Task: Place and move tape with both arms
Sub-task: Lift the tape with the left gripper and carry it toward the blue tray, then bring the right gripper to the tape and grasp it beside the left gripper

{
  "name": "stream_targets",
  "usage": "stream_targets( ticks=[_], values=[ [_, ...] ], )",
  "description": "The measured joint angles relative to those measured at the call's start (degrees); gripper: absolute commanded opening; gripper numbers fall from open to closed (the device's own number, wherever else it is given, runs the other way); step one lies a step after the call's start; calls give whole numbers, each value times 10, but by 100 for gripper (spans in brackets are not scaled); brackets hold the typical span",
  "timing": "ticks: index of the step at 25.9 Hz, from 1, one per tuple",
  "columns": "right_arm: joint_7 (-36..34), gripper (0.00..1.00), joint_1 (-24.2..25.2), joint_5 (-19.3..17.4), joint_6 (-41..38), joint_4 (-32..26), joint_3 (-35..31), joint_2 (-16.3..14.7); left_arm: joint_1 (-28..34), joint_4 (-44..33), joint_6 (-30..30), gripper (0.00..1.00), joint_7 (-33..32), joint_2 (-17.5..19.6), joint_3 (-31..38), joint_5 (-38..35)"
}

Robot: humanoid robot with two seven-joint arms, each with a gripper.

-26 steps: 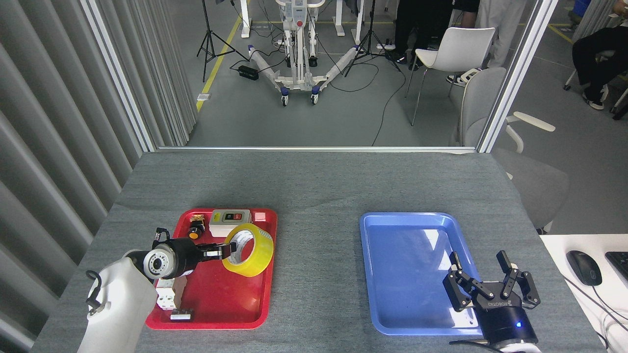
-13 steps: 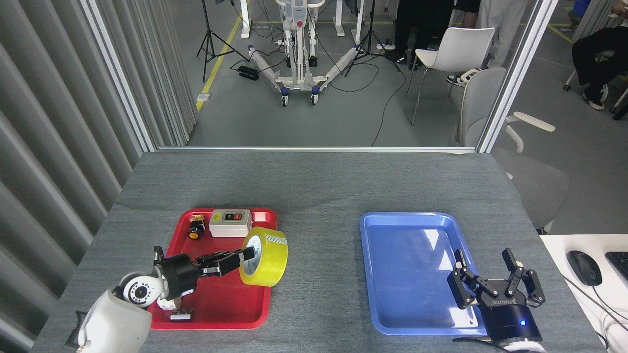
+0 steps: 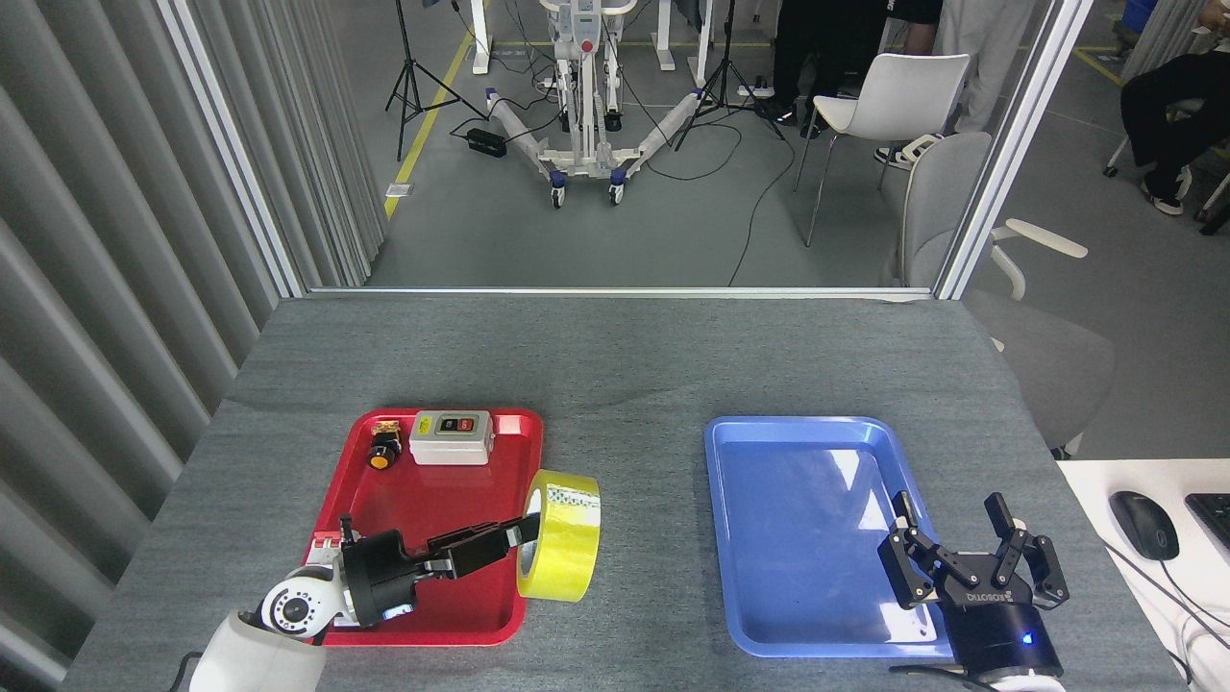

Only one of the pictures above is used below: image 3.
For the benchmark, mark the white circuit breaker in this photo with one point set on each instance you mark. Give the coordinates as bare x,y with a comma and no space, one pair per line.
325,553

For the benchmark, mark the yellow tape roll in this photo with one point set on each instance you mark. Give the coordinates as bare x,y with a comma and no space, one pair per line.
572,548

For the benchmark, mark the blue plastic tray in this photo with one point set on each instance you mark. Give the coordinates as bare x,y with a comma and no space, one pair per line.
817,538

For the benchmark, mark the white plastic chair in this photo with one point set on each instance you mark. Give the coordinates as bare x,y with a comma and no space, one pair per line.
903,91

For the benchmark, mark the silver aluminium post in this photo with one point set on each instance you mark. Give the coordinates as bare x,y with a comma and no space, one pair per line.
231,144
1014,144

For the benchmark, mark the blue container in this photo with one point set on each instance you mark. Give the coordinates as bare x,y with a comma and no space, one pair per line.
1141,14

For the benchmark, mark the person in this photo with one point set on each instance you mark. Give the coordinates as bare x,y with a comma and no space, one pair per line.
1168,96
913,10
980,38
817,38

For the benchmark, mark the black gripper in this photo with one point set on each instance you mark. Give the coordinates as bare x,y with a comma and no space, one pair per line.
999,634
380,577

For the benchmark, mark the white wheeled stand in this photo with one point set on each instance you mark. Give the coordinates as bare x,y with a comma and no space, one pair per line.
581,115

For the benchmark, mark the red plastic tray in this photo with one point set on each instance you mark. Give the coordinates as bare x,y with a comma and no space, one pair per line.
461,481

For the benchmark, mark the black keyboard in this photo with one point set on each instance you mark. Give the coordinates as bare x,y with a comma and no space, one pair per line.
1213,519

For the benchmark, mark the grey floor plate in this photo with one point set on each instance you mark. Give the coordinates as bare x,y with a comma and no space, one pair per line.
399,190

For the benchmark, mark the grey office chair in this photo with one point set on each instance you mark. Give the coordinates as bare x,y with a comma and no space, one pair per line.
937,192

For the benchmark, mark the black tripod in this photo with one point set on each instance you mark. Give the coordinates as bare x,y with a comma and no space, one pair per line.
727,38
405,38

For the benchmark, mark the white desk leg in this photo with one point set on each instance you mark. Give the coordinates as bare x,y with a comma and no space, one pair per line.
480,38
704,38
663,38

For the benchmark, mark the silver aluminium rail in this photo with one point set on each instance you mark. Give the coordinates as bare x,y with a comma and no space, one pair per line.
615,292

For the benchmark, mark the white power strip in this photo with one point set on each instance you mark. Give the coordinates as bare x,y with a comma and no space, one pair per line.
750,92

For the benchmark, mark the white two-button switch box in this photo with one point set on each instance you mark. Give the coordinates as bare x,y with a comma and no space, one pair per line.
452,450

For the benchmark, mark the yellow push button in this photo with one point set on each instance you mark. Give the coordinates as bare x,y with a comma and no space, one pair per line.
384,450

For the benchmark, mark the black computer mouse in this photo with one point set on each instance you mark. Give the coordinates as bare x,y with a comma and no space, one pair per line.
1143,524

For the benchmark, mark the white desk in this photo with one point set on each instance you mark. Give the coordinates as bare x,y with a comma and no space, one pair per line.
1095,500

